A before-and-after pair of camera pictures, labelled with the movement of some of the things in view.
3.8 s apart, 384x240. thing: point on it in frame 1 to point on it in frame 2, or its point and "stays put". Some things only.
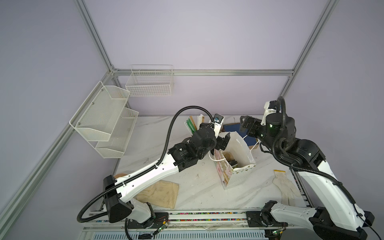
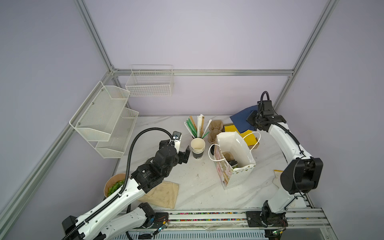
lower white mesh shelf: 115,146 stays put
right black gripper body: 255,130 to 252,118
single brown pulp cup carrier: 228,155 stays put
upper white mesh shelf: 97,117 stays put
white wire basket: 154,80 stays put
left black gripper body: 199,156 to 178,159
